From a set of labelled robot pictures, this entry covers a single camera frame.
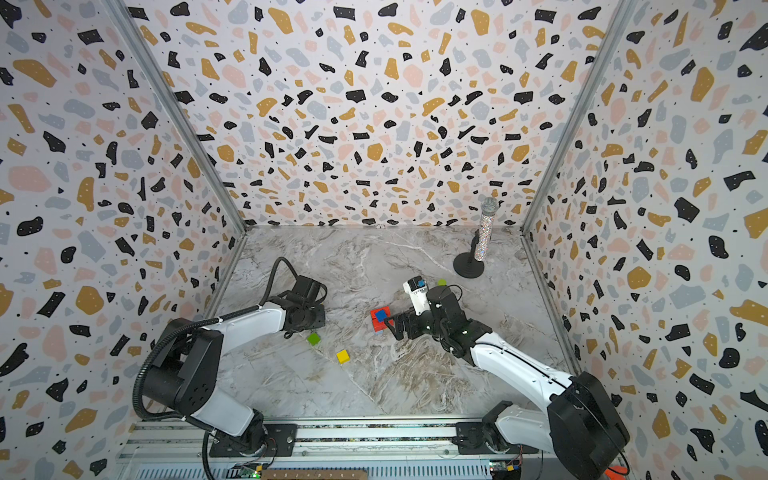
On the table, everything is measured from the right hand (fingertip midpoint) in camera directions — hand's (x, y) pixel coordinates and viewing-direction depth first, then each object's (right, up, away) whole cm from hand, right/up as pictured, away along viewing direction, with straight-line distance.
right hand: (394, 310), depth 80 cm
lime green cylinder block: (+16, +5, +23) cm, 29 cm away
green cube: (-25, -11, +12) cm, 30 cm away
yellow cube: (-15, -15, +8) cm, 23 cm away
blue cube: (-4, -4, +13) cm, 14 cm away
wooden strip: (-17, -35, -13) cm, 41 cm away
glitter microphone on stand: (+27, +11, +29) cm, 42 cm away
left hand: (-24, -3, +13) cm, 27 cm away
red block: (-5, -7, +12) cm, 14 cm away
